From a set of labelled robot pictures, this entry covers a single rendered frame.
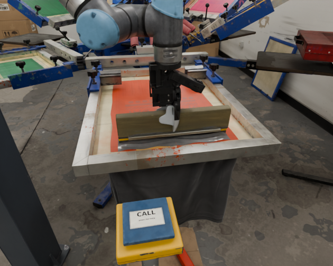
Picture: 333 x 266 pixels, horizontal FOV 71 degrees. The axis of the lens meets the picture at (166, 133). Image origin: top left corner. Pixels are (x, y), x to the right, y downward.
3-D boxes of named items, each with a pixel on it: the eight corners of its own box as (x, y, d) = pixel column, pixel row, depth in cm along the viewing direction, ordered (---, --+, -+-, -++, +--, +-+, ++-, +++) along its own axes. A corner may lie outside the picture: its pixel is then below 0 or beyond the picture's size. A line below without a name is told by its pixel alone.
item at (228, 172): (225, 223, 99) (244, 140, 76) (118, 240, 93) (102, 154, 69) (223, 217, 102) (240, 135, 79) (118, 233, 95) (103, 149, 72)
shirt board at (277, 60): (322, 67, 167) (326, 56, 163) (335, 87, 136) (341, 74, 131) (151, 51, 206) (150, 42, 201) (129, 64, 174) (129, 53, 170)
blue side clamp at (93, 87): (101, 102, 102) (98, 87, 99) (89, 103, 102) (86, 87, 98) (104, 78, 127) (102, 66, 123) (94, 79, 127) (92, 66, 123)
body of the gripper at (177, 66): (149, 98, 72) (147, 58, 65) (177, 96, 73) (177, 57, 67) (153, 109, 66) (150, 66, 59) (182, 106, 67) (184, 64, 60)
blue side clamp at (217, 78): (221, 93, 111) (223, 79, 107) (211, 94, 110) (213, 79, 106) (202, 73, 135) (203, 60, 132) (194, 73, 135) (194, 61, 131)
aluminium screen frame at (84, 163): (278, 153, 70) (281, 143, 68) (74, 177, 61) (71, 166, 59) (200, 70, 135) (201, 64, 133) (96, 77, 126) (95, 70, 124)
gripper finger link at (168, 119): (158, 132, 72) (157, 104, 69) (177, 130, 73) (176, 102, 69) (160, 136, 70) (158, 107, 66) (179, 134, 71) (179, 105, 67)
